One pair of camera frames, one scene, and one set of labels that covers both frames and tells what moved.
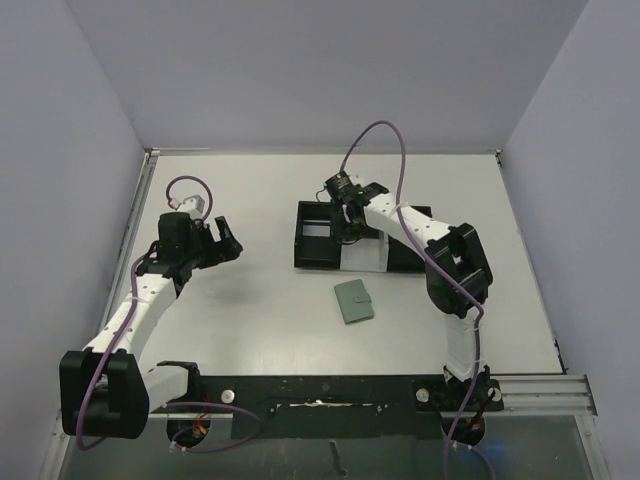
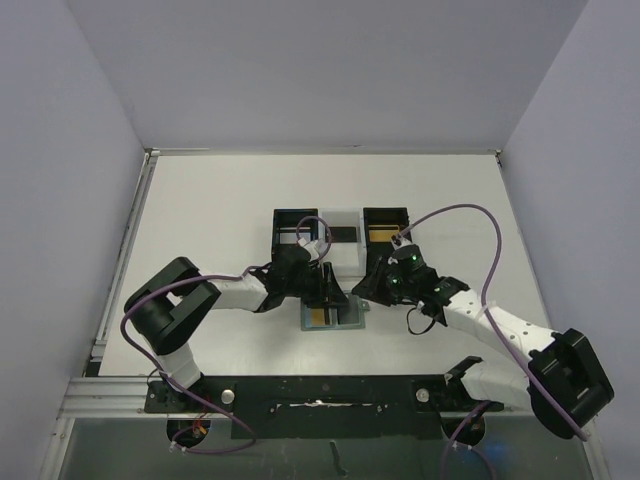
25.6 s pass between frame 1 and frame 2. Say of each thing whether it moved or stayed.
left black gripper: moved
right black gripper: moved
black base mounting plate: stayed
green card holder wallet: moved
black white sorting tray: moved
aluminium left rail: stayed
